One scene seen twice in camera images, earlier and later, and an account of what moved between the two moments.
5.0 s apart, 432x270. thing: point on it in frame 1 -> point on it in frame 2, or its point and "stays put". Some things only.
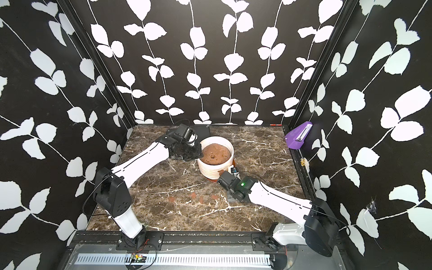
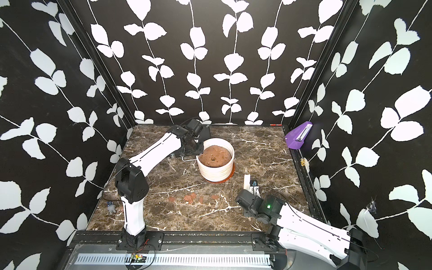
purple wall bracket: x=295 y=138 stays put
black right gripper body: x=230 y=197 -> x=250 y=214
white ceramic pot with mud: x=217 y=155 stays put
